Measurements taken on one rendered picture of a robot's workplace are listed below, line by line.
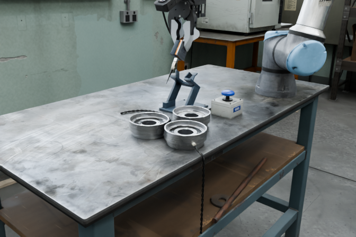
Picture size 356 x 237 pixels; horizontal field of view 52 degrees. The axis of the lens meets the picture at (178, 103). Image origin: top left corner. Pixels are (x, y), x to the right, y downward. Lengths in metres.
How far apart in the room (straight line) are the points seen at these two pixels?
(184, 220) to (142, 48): 2.22
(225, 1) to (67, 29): 1.37
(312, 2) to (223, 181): 0.63
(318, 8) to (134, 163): 0.74
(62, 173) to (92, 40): 2.04
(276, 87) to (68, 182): 0.84
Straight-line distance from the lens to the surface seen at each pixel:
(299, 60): 1.20
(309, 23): 1.23
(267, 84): 1.36
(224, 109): 1.10
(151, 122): 0.99
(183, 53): 1.10
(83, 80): 2.77
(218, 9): 3.31
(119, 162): 0.83
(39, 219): 1.13
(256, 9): 3.17
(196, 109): 1.07
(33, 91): 2.57
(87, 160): 0.85
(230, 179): 1.29
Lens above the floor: 1.17
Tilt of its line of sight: 18 degrees down
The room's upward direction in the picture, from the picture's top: 1 degrees clockwise
